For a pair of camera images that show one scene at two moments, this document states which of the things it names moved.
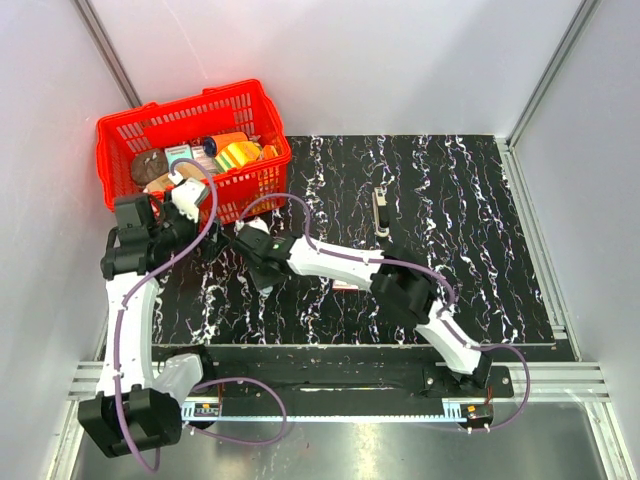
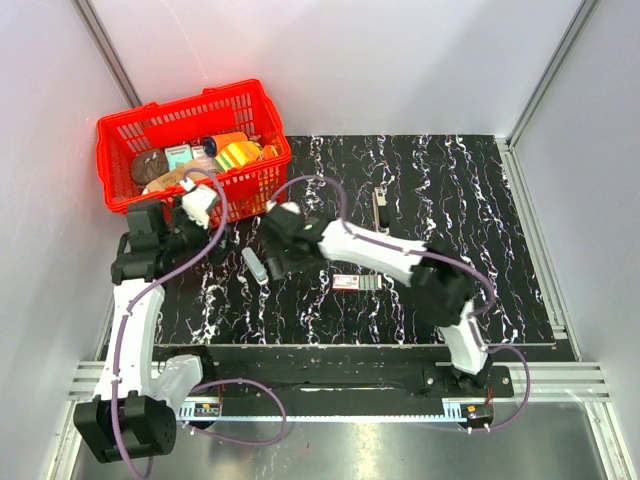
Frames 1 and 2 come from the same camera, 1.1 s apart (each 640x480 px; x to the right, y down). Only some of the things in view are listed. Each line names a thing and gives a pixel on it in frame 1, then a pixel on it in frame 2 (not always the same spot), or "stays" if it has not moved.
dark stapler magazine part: x=380 y=212 stays
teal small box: x=176 y=153 stays
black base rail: x=336 y=384 stays
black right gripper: x=260 y=282 -> x=275 y=248
